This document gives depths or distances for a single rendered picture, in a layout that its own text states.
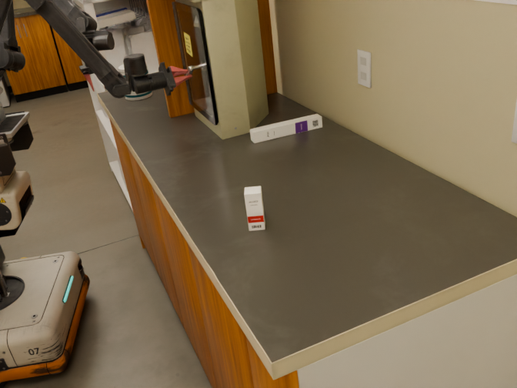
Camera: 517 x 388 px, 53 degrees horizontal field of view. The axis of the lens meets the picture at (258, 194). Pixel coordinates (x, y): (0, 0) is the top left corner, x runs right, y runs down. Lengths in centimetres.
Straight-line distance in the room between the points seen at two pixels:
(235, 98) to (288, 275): 88
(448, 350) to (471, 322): 8
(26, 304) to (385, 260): 170
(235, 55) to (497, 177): 92
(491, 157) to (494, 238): 23
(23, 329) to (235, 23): 145
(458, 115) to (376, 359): 69
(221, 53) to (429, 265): 101
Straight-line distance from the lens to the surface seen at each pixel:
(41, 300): 246
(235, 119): 186
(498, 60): 134
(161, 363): 236
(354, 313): 103
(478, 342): 128
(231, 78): 182
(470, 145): 145
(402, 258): 118
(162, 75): 183
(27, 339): 232
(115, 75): 180
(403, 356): 114
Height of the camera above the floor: 162
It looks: 28 degrees down
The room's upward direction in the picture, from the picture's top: 7 degrees counter-clockwise
